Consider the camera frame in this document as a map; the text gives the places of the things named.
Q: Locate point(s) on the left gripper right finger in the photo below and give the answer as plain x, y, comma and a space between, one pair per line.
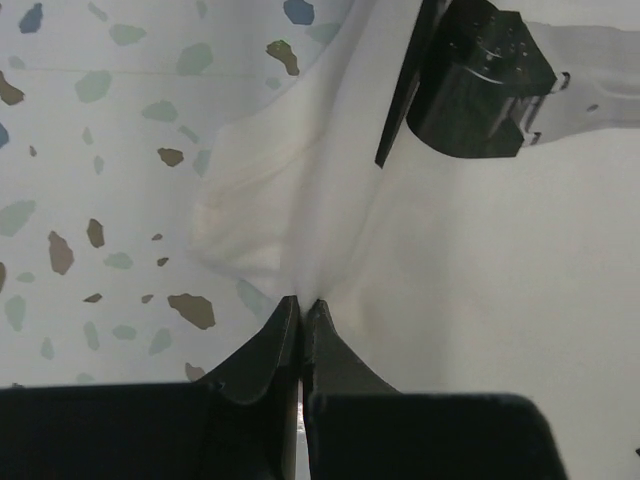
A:
360, 427

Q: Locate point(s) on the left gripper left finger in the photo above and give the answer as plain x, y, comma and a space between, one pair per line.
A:
237, 422

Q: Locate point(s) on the white t shirt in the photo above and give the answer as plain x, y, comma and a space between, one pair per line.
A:
496, 275

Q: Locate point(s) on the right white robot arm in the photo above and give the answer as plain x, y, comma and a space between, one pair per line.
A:
481, 82

